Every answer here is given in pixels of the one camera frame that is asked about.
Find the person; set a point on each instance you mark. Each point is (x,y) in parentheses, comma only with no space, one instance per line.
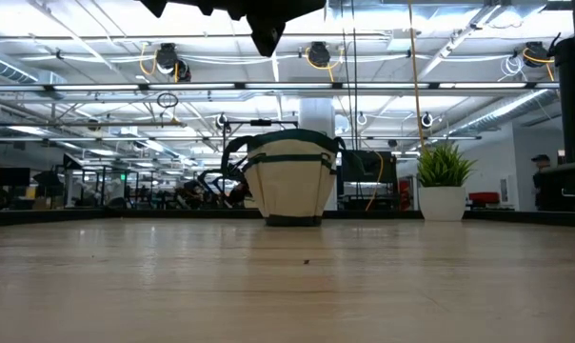
(541,183)

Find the red background object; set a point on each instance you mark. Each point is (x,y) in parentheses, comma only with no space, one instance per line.
(483,197)

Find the black background screen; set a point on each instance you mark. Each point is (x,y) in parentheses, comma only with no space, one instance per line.
(11,176)

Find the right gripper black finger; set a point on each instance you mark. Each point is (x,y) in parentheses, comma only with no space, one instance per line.
(266,38)

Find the grey computer desk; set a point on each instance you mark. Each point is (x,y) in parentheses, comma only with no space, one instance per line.
(570,183)

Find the green plant in white pot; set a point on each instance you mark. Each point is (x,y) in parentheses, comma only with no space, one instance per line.
(442,202)

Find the beige green-trimmed gardening bag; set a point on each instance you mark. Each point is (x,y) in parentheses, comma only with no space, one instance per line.
(292,186)

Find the background robot workstation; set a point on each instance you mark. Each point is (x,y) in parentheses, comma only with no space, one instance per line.
(211,190)

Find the white building column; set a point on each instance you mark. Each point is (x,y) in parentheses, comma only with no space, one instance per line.
(316,114)

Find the black background cabinet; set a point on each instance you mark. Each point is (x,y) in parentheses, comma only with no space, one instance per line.
(366,167)

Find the black aluminium table frame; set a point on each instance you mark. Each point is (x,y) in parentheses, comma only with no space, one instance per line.
(125,216)

